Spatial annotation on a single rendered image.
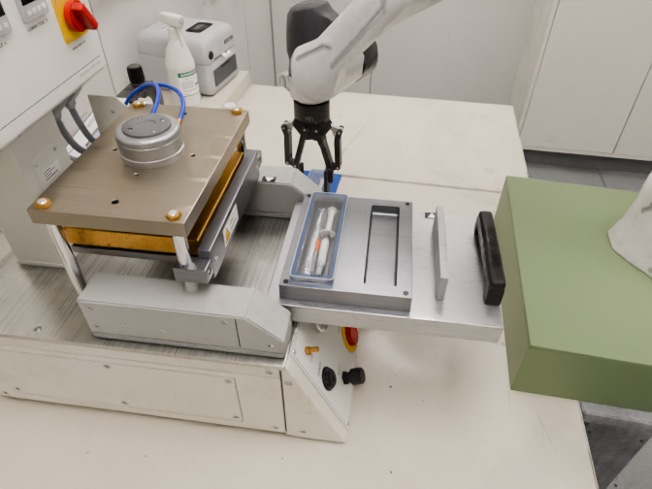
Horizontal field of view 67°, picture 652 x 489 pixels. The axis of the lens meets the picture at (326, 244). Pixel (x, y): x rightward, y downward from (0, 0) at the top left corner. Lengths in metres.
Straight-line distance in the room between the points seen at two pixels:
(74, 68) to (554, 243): 0.80
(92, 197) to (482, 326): 0.48
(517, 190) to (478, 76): 2.11
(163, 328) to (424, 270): 0.34
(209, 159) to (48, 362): 0.36
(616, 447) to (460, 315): 0.84
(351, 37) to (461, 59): 2.29
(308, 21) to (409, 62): 2.16
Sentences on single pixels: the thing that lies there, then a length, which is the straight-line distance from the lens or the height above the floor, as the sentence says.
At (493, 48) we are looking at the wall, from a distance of 3.08.
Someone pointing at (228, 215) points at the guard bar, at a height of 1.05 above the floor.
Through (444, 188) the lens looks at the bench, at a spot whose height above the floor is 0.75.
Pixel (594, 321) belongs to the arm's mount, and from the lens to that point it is 0.85.
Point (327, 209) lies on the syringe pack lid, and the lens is 0.72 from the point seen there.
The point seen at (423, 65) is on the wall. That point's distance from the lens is 3.09.
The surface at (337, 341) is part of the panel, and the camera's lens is 0.77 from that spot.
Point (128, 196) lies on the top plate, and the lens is 0.60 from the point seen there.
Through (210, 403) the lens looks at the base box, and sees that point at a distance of 0.74.
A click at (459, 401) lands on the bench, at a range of 0.83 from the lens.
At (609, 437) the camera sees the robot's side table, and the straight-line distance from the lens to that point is 1.38.
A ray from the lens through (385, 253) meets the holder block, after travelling 0.68.
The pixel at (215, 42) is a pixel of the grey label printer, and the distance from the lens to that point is 1.58.
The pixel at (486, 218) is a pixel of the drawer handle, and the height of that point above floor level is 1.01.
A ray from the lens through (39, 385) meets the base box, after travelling 0.85.
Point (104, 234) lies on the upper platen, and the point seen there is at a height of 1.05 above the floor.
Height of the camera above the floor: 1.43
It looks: 41 degrees down
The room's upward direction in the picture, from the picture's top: straight up
